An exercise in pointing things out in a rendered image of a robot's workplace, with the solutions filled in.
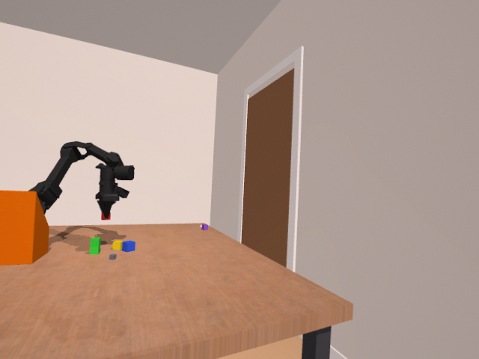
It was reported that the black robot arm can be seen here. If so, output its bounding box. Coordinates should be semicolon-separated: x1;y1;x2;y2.
29;141;135;214

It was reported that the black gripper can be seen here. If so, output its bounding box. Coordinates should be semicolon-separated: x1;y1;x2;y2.
96;179;119;218

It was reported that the blue block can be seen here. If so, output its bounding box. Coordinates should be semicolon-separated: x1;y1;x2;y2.
122;240;135;252

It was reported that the yellow block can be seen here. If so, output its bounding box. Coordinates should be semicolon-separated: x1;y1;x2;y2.
112;240;123;250

